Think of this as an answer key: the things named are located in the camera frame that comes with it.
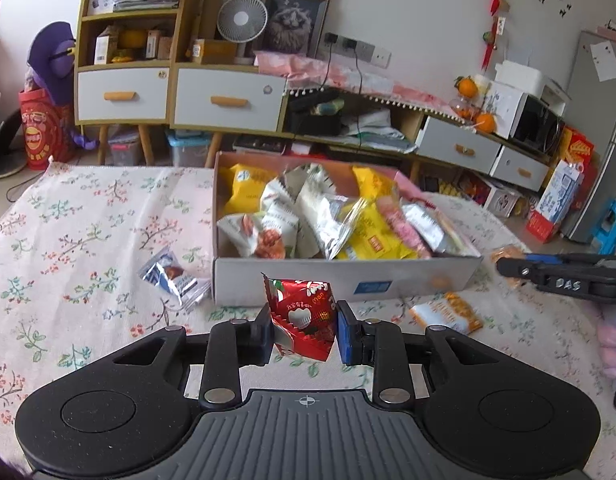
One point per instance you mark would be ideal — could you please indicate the white microwave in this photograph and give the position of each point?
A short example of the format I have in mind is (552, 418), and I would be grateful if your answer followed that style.
(533, 122)

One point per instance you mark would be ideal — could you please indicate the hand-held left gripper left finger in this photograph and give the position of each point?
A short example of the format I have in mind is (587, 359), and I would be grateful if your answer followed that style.
(262, 335)

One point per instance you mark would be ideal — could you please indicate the pink cloth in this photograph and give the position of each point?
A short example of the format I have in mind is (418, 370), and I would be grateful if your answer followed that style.
(348, 77)

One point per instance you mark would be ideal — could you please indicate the stack of folded bags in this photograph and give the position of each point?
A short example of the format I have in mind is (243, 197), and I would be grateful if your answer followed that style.
(383, 132)

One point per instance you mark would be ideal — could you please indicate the pile of mixed snack packs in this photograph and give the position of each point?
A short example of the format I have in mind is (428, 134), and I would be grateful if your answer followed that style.
(313, 210)

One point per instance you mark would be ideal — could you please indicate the orange red box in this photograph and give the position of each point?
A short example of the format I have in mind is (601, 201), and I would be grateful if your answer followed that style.
(578, 146)

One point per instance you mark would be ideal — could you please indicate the orange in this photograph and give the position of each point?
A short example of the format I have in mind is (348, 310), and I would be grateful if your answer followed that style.
(485, 121)
(468, 86)

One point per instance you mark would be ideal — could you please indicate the orange white snack packet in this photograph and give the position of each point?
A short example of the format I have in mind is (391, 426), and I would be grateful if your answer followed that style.
(448, 315)

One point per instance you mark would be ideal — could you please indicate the blue lid storage bin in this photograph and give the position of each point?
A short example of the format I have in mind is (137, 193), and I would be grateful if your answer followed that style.
(187, 150)

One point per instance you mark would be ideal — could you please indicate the silver refrigerator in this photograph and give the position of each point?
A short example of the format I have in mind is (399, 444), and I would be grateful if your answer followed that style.
(603, 125)

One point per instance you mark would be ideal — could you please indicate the wooden shelf cabinet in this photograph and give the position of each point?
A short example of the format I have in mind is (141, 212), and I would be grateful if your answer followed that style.
(185, 20)

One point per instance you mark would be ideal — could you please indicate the person's right hand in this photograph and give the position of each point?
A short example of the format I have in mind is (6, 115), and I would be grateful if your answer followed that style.
(609, 345)

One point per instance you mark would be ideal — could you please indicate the small white fan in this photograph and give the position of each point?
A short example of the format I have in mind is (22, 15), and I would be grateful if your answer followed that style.
(240, 16)

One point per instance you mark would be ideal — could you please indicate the small clear storage bin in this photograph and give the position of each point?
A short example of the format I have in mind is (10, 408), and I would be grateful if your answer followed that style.
(125, 149)

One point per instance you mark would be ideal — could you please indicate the wall power outlets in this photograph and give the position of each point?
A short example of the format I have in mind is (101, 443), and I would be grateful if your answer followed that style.
(360, 50)

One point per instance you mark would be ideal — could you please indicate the black box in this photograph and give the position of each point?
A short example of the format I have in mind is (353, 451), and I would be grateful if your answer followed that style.
(313, 117)

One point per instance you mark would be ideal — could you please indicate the purple plush toy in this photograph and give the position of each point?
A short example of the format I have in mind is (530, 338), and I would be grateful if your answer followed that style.
(52, 60)

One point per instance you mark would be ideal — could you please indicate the long wooden tv cabinet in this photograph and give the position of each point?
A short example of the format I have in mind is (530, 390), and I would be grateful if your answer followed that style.
(414, 122)

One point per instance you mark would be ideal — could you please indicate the framed cat picture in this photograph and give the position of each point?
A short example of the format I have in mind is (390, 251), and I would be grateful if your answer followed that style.
(293, 20)

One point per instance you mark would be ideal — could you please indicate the yellow cardboard box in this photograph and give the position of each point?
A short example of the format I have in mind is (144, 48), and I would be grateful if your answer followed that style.
(215, 51)

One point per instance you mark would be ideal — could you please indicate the blue white carton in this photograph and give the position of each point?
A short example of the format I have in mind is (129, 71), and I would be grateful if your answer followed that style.
(558, 200)

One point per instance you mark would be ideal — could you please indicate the white paper note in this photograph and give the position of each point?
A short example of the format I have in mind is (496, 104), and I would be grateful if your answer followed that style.
(604, 60)

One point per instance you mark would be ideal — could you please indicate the white foam box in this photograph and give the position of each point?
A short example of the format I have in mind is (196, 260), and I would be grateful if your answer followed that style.
(523, 76)

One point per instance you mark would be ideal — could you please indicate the red snack packet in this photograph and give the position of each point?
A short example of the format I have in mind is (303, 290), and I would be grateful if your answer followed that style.
(303, 320)

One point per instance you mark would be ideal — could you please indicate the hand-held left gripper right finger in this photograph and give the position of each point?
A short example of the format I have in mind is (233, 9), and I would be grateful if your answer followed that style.
(345, 335)

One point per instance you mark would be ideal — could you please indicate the blue silver snack packet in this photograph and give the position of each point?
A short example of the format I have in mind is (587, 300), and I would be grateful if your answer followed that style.
(170, 275)

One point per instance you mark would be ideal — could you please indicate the white drawer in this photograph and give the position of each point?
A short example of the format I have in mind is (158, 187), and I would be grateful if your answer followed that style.
(513, 160)
(197, 85)
(438, 135)
(97, 85)

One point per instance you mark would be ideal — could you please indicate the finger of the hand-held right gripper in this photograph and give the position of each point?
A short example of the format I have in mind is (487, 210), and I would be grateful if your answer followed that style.
(523, 271)
(550, 260)

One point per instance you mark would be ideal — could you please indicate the red round gift bucket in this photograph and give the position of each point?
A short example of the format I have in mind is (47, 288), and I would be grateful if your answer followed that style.
(37, 130)

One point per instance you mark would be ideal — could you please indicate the red hanging decoration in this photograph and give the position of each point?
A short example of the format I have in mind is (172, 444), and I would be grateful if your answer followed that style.
(498, 15)

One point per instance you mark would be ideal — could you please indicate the white printed box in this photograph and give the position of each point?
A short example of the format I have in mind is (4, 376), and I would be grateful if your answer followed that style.
(503, 200)

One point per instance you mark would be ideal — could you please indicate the blue stool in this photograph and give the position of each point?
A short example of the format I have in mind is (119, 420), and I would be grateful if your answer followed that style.
(613, 225)

